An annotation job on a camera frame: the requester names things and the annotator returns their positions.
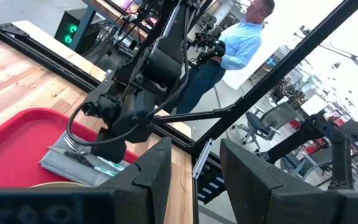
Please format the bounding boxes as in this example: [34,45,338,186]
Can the black aluminium table frame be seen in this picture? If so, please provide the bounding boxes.
[0,0,358,224]

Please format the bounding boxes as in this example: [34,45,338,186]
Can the black handheld device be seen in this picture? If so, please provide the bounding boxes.
[193,30,227,67]

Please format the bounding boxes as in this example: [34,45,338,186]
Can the grey cloth napkin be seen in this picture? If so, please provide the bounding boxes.
[39,130,132,188]

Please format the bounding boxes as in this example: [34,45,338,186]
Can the knife with teal handle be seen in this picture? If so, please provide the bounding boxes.
[47,145,118,177]

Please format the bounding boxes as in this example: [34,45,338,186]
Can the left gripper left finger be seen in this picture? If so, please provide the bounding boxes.
[99,136,173,224]

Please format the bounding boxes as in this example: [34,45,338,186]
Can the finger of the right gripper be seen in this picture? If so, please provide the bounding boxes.
[89,129,127,165]

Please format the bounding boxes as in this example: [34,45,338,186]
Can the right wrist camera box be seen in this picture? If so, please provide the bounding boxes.
[81,93,121,127]

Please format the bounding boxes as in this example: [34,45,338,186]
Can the beige round plate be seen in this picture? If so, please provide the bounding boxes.
[29,181,90,190]

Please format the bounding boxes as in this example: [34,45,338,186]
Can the black computer with green lights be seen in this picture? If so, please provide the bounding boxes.
[53,7,88,54]

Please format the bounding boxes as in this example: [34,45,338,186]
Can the wooden workbench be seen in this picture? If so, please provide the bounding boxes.
[70,0,150,52]

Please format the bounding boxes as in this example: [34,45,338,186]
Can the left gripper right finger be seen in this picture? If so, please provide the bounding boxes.
[219,138,331,224]

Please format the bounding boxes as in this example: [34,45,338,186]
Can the silver frame bracket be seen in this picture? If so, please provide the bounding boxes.
[192,138,214,180]

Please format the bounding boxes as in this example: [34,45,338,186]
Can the fork with teal handle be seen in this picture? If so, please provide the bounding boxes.
[61,133,126,171]

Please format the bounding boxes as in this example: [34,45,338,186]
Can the person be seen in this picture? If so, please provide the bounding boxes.
[175,0,276,115]

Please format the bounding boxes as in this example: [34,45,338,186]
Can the grey office chair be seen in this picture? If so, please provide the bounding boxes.
[231,101,300,146]

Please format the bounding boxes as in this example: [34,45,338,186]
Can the red plastic tray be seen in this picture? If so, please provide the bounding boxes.
[0,107,140,190]

